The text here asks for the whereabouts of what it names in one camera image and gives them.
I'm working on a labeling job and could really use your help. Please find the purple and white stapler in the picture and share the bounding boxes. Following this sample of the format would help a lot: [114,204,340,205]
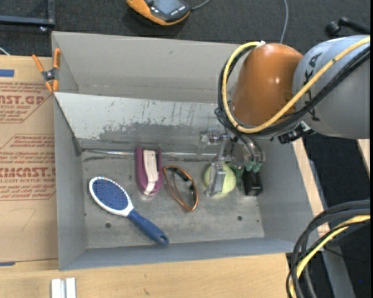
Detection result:
[134,147,164,197]

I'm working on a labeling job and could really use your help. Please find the brown cardboard board red print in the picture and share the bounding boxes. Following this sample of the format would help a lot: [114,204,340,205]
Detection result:
[0,53,60,268]

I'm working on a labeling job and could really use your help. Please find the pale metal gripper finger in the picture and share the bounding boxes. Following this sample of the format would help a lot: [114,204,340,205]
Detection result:
[196,129,221,156]
[205,163,228,197]

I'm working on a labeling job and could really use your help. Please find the grey metal bin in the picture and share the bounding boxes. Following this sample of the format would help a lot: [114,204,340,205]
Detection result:
[50,31,321,271]

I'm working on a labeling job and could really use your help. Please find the yellow-green tennis ball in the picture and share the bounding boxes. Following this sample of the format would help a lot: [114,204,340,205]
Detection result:
[203,161,237,199]

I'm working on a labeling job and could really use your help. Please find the orange-framed sunglasses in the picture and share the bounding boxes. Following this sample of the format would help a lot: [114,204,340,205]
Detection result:
[162,165,200,213]

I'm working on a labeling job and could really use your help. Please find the blue and white hairbrush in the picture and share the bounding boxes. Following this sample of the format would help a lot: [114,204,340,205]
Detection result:
[88,176,170,246]

